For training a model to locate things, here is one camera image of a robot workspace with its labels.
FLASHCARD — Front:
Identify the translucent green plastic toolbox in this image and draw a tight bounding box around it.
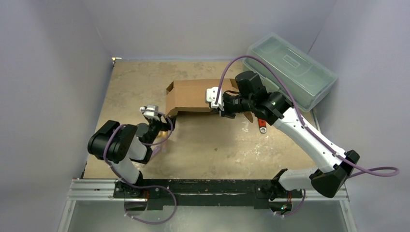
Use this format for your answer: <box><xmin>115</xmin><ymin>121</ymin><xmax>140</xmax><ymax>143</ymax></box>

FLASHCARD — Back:
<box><xmin>242</xmin><ymin>33</ymin><xmax>337</xmax><ymax>112</ymax></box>

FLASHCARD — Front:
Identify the aluminium frame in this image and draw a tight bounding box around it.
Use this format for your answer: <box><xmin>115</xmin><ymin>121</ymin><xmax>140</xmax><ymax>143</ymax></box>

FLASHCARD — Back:
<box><xmin>58</xmin><ymin>179</ymin><xmax>356</xmax><ymax>232</ymax></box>

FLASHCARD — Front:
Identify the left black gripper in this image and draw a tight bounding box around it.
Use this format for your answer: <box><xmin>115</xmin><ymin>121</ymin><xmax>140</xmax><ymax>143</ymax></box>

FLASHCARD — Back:
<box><xmin>146</xmin><ymin>112</ymin><xmax>176</xmax><ymax>147</ymax></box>

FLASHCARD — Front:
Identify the red handled adjustable wrench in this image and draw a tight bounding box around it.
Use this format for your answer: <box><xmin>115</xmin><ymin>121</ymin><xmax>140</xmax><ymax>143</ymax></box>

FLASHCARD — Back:
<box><xmin>258</xmin><ymin>118</ymin><xmax>267</xmax><ymax>134</ymax></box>

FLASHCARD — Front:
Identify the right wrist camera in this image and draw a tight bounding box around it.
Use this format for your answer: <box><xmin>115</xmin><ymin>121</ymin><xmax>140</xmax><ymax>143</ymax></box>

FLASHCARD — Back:
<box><xmin>205</xmin><ymin>87</ymin><xmax>224</xmax><ymax>111</ymax></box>

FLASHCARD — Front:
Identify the brown cardboard box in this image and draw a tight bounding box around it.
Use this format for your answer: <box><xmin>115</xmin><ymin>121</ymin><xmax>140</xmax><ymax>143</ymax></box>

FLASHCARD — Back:
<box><xmin>165</xmin><ymin>79</ymin><xmax>220</xmax><ymax>117</ymax></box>

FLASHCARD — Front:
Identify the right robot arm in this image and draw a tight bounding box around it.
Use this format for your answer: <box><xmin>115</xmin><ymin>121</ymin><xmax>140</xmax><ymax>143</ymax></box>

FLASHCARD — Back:
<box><xmin>206</xmin><ymin>71</ymin><xmax>360</xmax><ymax>198</ymax></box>

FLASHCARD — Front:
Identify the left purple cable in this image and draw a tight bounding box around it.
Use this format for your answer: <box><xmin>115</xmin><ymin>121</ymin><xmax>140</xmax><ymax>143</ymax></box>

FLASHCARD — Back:
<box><xmin>103</xmin><ymin>110</ymin><xmax>175</xmax><ymax>188</ymax></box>

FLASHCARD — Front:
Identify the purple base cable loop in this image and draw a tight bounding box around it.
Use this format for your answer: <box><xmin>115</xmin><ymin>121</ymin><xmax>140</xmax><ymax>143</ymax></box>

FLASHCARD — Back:
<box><xmin>123</xmin><ymin>185</ymin><xmax>178</xmax><ymax>225</ymax></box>

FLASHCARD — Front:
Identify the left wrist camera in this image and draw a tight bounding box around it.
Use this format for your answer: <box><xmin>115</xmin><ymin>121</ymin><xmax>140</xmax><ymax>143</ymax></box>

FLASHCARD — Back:
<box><xmin>140</xmin><ymin>104</ymin><xmax>160</xmax><ymax>120</ymax></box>

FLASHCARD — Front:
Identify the purple highlighter marker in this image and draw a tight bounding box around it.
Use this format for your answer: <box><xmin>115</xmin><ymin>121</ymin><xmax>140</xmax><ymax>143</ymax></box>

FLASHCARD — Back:
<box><xmin>151</xmin><ymin>146</ymin><xmax>161</xmax><ymax>159</ymax></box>

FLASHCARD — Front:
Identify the orange pink highlighter marker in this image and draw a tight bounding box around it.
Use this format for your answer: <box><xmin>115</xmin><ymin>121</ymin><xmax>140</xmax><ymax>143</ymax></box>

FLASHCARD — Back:
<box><xmin>161</xmin><ymin>142</ymin><xmax>167</xmax><ymax>153</ymax></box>

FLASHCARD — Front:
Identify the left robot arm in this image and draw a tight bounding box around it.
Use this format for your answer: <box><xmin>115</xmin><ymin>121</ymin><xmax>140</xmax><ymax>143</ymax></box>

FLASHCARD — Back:
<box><xmin>87</xmin><ymin>116</ymin><xmax>176</xmax><ymax>198</ymax></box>

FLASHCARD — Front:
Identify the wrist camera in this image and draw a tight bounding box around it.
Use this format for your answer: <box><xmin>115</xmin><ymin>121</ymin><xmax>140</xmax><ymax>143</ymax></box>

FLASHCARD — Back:
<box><xmin>140</xmin><ymin>104</ymin><xmax>160</xmax><ymax>120</ymax></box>
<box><xmin>205</xmin><ymin>87</ymin><xmax>224</xmax><ymax>111</ymax></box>

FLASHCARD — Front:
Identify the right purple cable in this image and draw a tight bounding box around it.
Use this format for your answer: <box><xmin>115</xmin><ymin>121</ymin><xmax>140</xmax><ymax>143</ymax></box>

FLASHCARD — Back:
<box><xmin>215</xmin><ymin>55</ymin><xmax>400</xmax><ymax>178</ymax></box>

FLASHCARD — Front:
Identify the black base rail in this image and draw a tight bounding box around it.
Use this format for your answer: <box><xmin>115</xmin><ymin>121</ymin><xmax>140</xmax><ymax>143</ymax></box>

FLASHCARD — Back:
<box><xmin>113</xmin><ymin>179</ymin><xmax>303</xmax><ymax>210</ymax></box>

